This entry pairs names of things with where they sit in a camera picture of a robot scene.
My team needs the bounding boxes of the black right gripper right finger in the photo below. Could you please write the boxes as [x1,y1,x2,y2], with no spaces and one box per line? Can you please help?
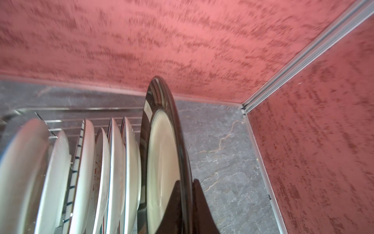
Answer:
[192,179,220,234]

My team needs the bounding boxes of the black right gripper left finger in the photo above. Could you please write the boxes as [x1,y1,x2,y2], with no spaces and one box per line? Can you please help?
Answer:
[156,180,182,234]

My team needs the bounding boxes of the brown rimmed cream plate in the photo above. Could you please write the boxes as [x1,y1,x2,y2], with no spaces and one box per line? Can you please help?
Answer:
[137,76,193,234]

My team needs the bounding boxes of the white sunburst pattern plate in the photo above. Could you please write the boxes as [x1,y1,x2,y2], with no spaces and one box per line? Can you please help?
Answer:
[106,119,125,234]

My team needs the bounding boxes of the white blue striped plate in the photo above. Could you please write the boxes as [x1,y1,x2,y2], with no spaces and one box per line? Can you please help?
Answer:
[84,128,111,234]

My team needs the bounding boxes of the white red rimmed plate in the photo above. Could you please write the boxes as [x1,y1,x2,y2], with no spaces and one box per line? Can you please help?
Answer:
[62,119,94,234]

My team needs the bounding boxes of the white plate blue rim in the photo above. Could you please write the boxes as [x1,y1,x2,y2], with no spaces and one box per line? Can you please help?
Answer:
[35,131,71,234]

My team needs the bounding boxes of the white rear sunburst plate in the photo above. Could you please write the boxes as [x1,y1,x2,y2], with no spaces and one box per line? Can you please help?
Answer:
[1,119,49,234]

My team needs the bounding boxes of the metal wire dish rack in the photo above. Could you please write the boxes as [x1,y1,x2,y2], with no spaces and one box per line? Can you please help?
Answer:
[0,106,144,234]

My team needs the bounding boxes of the aluminium right corner post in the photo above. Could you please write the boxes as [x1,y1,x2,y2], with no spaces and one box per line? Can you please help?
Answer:
[242,1,374,115]

